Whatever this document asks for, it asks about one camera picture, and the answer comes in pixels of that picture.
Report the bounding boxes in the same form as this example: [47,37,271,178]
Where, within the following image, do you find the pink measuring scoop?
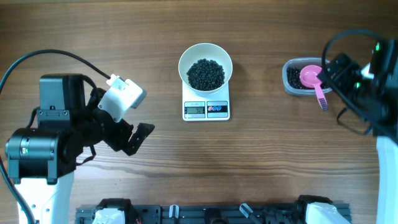
[300,65,328,111]

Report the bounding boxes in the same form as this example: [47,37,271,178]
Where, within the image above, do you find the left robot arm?
[2,74,154,223]

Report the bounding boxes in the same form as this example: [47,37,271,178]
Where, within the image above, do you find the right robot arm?
[319,39,397,223]

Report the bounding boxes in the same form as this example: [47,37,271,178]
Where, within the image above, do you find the white digital kitchen scale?
[182,83,231,122]

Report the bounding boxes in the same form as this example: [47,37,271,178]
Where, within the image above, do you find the black beans in bowl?
[187,58,225,91]

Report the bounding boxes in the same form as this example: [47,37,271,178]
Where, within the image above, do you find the white bowl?
[178,43,233,95]

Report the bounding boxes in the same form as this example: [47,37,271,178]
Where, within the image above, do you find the clear plastic food container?
[282,57,321,96]

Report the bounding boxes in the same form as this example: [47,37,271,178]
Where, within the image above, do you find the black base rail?
[75,195,352,224]

